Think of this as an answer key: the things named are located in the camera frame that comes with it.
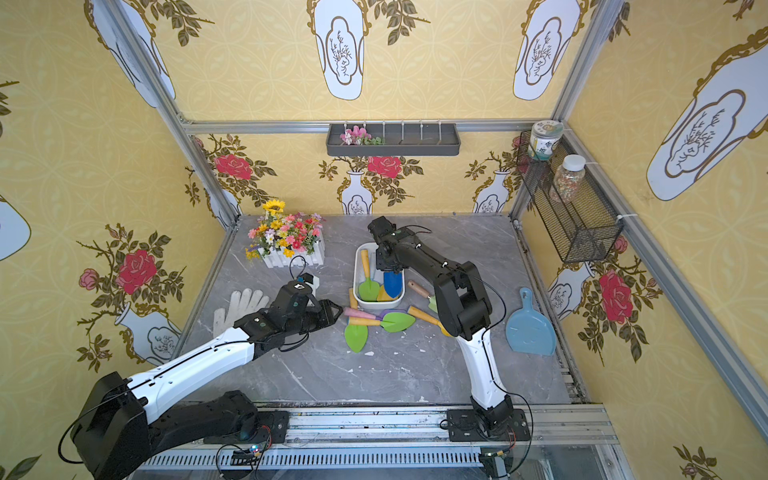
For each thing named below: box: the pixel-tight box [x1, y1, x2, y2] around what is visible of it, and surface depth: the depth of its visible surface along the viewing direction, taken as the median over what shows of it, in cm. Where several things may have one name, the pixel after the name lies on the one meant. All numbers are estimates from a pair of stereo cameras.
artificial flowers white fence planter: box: [245, 199, 326, 269], surface depth 99 cm
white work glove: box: [213, 288, 270, 337], surface depth 97 cm
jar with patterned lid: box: [528, 120, 565, 161], surface depth 87 cm
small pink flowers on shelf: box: [340, 125, 383, 145], surface depth 89 cm
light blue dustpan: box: [505, 287, 557, 356], surface depth 91 cm
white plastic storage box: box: [353, 242, 405, 309], surface depth 98 cm
